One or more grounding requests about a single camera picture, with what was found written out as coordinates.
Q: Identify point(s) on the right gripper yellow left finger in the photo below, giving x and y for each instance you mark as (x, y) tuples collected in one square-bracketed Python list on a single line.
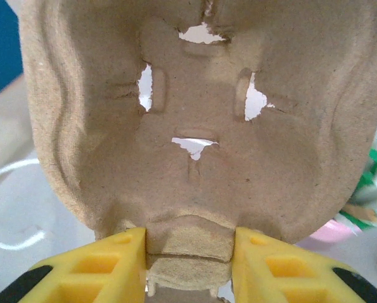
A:
[(90, 274)]

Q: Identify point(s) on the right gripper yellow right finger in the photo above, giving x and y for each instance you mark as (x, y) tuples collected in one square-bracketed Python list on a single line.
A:
[(280, 274)]

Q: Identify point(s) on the brown pulp cup carrier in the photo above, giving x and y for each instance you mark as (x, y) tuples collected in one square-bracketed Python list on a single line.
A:
[(207, 173)]

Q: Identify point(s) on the white patterned paper bag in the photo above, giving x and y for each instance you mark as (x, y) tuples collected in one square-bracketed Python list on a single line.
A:
[(24, 163)]

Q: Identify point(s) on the pink holder cup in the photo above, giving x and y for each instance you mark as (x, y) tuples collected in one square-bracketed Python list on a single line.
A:
[(330, 235)]

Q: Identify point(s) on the wooden stirrer stick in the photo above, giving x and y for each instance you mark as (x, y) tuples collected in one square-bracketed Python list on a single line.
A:
[(362, 213)]

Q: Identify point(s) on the green white sugar sachet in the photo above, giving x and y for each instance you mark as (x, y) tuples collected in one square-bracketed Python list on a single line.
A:
[(373, 172)]

